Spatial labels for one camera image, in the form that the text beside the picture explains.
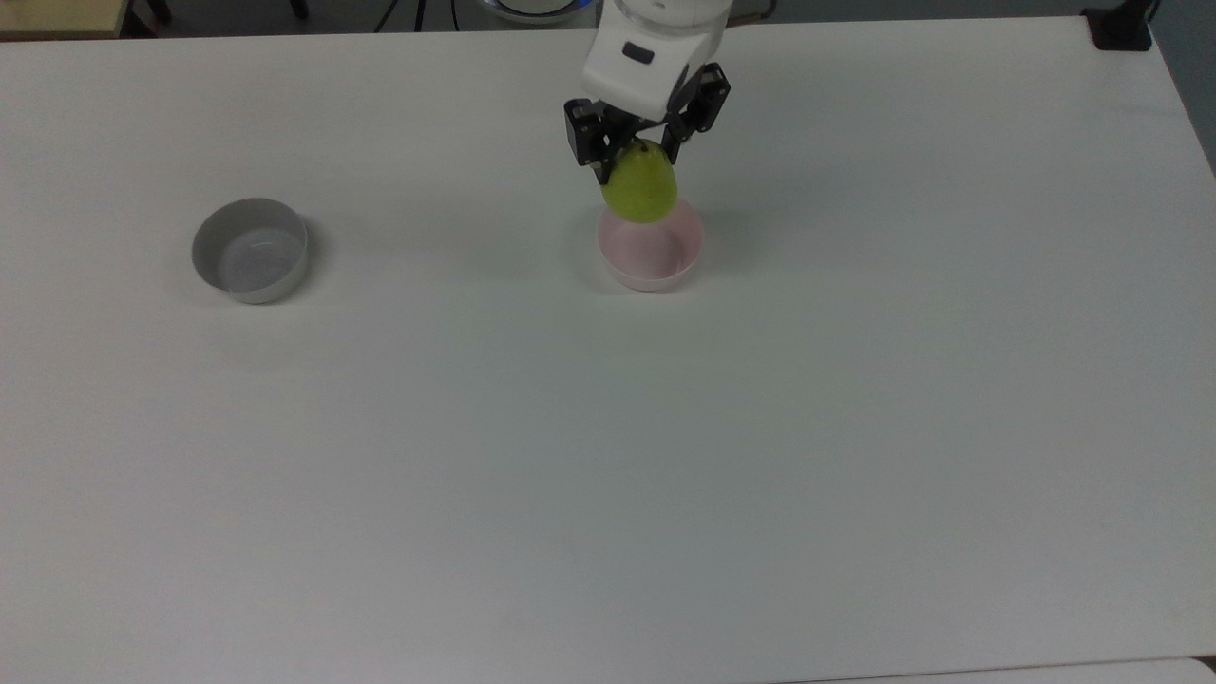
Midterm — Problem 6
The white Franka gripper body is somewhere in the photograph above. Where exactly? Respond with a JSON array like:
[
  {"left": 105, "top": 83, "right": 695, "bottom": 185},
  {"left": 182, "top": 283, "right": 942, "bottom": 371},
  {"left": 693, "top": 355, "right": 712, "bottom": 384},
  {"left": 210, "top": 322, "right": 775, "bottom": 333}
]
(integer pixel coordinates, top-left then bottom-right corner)
[{"left": 580, "top": 17, "right": 728, "bottom": 123}]

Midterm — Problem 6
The grey bowl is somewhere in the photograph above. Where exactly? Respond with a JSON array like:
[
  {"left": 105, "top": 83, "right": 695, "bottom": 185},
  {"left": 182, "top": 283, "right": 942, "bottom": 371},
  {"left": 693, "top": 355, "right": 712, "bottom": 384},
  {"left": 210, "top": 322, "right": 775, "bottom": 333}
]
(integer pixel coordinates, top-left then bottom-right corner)
[{"left": 191, "top": 198, "right": 310, "bottom": 306}]

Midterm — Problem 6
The black table clamp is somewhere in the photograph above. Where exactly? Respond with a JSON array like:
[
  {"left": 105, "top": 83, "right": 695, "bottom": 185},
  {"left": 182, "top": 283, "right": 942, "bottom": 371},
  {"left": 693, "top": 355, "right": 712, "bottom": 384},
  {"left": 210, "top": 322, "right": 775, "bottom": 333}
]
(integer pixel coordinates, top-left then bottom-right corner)
[{"left": 1081, "top": 0, "right": 1162, "bottom": 52}]

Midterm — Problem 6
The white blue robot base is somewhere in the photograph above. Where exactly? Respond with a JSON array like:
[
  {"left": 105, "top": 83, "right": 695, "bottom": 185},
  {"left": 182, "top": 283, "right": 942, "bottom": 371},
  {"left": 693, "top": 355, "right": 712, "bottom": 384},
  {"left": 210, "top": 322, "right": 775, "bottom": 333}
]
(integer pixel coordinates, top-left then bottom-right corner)
[{"left": 478, "top": 0, "right": 601, "bottom": 26}]

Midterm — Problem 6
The pink bowl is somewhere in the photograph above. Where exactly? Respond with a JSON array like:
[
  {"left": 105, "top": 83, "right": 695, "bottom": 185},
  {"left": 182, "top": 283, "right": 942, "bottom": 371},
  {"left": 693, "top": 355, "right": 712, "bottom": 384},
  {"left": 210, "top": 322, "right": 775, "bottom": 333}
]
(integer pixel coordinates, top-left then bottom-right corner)
[{"left": 596, "top": 198, "right": 706, "bottom": 294}]

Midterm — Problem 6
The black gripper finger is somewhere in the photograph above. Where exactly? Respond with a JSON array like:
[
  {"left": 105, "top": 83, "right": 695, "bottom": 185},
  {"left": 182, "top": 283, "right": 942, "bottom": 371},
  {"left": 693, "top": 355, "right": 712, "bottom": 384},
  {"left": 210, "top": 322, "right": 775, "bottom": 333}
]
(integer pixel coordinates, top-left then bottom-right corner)
[
  {"left": 659, "top": 63, "right": 732, "bottom": 164},
  {"left": 563, "top": 97, "right": 636, "bottom": 187}
]

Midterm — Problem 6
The green pear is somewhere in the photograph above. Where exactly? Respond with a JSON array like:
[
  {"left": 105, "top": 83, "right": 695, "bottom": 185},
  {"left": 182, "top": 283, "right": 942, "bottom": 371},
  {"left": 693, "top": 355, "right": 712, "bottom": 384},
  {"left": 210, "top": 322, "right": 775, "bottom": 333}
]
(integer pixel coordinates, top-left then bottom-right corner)
[{"left": 599, "top": 139, "right": 680, "bottom": 226}]

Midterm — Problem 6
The wooden side table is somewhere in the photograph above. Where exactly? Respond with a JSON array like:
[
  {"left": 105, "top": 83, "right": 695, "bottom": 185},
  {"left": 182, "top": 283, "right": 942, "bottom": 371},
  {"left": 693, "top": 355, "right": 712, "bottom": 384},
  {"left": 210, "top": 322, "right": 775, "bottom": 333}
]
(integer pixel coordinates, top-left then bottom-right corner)
[{"left": 0, "top": 0, "right": 130, "bottom": 40}]

